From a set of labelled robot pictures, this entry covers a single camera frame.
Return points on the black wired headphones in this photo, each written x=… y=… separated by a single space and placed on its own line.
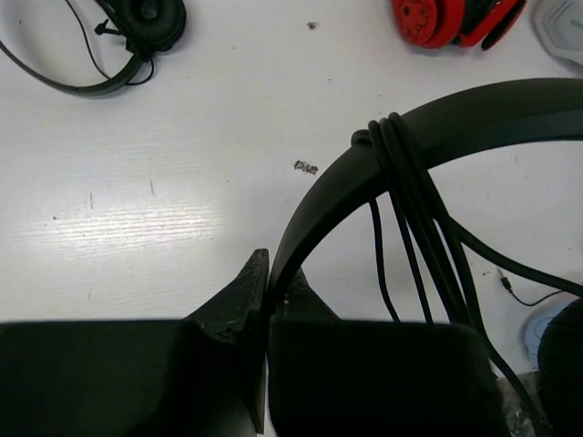
x=394 y=155

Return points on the light blue headphones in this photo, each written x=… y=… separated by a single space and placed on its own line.
x=543 y=311

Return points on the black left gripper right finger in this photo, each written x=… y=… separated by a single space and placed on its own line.
x=335 y=377

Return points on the red over-ear headphones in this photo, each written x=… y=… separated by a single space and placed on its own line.
x=434 y=24

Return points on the black thin-band headphones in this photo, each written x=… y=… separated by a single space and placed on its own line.
x=148 y=28

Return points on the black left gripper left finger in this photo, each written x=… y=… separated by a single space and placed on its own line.
x=202 y=375

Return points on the white grey headphones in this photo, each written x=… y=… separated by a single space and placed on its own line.
x=558 y=27

